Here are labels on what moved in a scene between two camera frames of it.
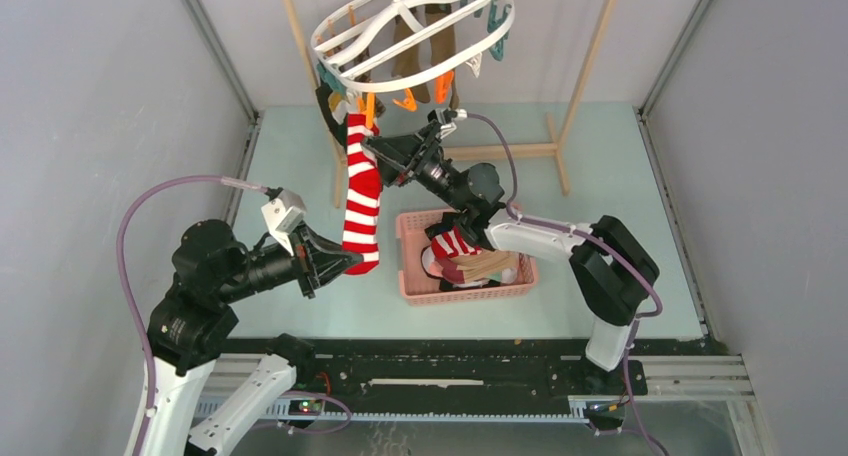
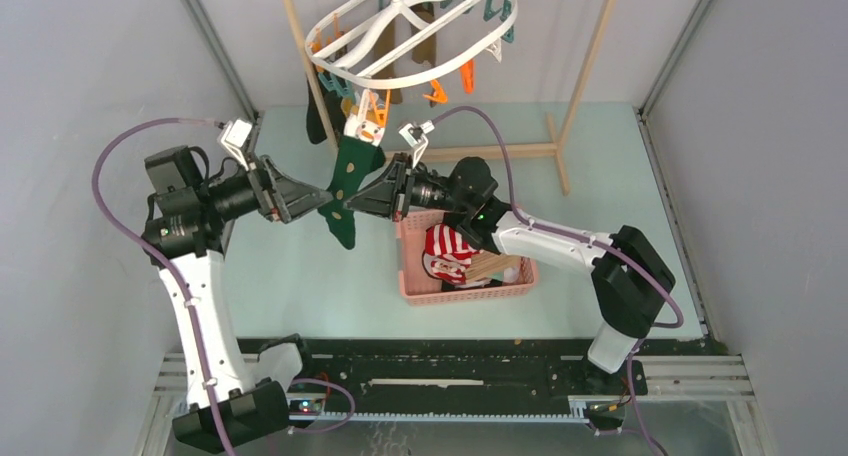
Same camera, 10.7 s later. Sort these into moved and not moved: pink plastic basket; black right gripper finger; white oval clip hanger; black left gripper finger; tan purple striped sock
Moved: black left gripper finger; black right gripper finger; tan purple striped sock
Not moved: white oval clip hanger; pink plastic basket
